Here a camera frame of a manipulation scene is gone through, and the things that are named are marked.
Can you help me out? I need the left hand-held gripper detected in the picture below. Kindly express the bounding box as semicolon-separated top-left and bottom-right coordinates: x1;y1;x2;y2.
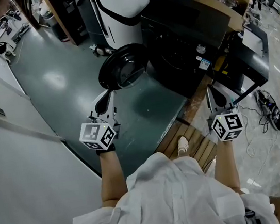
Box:
72;88;124;155

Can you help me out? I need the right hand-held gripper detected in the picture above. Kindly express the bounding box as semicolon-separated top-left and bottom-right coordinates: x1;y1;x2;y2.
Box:
200;80;246;145

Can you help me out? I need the round washer door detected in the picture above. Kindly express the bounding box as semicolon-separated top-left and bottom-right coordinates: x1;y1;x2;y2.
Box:
93;41;154;93

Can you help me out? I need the person's left forearm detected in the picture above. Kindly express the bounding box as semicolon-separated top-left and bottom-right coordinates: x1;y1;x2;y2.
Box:
94;148;130;209

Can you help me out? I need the person's right forearm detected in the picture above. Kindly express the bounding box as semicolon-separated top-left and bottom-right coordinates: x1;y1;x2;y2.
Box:
209;138;243;195

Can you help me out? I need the black washing machine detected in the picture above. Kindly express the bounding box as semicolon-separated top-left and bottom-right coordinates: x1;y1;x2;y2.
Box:
136;0;242;105

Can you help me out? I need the large white and grey machine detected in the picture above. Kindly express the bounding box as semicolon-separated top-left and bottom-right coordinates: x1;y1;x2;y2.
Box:
73;0;159;61

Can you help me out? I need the wooden slat pallet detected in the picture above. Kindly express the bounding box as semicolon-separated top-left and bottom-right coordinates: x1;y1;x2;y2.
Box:
151;113;222;183

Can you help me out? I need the black floor device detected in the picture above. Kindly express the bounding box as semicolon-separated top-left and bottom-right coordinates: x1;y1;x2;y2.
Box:
253;86;280;134

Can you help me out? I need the person's white shoe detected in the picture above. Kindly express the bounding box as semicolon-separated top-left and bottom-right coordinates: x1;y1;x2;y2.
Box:
175;135;191;157

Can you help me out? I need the person's white shirt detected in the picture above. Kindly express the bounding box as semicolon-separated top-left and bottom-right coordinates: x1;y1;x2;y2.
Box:
55;136;280;224

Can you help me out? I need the white chair with black bag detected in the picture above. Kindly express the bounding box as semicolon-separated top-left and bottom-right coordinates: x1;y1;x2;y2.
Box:
0;37;18;65

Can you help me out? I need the white desk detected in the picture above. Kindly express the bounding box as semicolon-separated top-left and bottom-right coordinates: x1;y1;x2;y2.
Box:
0;10;34;53

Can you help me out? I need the black cable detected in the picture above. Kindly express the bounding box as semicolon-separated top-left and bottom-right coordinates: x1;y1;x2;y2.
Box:
235;100;272;138

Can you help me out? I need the black wrist strap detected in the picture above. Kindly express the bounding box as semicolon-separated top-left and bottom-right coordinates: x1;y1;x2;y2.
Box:
95;143;117;156

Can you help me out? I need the black frame table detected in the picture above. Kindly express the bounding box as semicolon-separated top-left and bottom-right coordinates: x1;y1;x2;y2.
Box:
220;21;277;104

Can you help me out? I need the white cable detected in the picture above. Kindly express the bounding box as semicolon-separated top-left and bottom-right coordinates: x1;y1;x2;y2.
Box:
237;100;280;159

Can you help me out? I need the wooden staircase frame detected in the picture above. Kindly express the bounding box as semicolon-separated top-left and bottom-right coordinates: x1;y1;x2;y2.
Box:
15;0;81;54

